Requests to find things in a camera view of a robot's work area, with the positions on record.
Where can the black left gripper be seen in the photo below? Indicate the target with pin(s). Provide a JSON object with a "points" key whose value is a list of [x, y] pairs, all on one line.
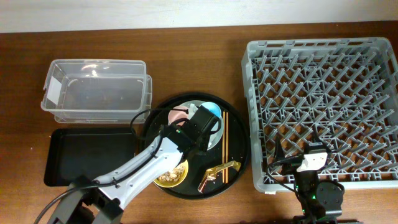
{"points": [[205, 144]]}

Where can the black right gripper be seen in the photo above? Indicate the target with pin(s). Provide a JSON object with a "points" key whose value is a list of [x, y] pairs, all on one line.
{"points": [[280, 153]]}

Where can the wooden chopstick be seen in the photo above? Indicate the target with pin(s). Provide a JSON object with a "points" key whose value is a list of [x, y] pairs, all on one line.
{"points": [[223, 147], [226, 129]]}

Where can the pink cup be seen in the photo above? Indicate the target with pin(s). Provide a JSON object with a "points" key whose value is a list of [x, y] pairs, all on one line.
{"points": [[177, 113]]}

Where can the gold snack wrapper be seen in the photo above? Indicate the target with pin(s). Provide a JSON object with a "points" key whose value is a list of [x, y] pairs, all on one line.
{"points": [[212, 173]]}

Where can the nuts and rice food waste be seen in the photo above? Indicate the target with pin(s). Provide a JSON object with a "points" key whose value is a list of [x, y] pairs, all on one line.
{"points": [[173, 175]]}

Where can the yellow bowl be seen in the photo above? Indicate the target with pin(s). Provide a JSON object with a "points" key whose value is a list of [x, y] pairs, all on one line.
{"points": [[169, 185]]}

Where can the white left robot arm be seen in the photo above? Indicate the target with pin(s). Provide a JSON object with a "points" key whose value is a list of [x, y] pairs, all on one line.
{"points": [[105, 198]]}

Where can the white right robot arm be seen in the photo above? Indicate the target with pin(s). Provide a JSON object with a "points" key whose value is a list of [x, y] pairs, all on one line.
{"points": [[321, 200]]}

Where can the grey dishwasher rack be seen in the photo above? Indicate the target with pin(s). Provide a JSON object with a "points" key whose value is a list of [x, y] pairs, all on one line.
{"points": [[343, 90]]}

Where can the clear plastic waste bin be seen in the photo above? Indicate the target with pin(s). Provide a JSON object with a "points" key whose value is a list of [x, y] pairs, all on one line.
{"points": [[98, 91]]}

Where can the grey round plate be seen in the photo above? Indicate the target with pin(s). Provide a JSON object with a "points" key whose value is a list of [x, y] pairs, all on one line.
{"points": [[192, 106]]}

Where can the blue cup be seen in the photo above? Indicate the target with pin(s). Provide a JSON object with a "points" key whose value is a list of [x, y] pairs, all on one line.
{"points": [[213, 107]]}

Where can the round black serving tray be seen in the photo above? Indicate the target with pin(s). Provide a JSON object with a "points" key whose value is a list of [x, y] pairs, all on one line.
{"points": [[239, 149]]}

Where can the black rectangular tray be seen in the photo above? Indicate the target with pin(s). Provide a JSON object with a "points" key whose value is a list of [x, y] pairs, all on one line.
{"points": [[90, 152]]}

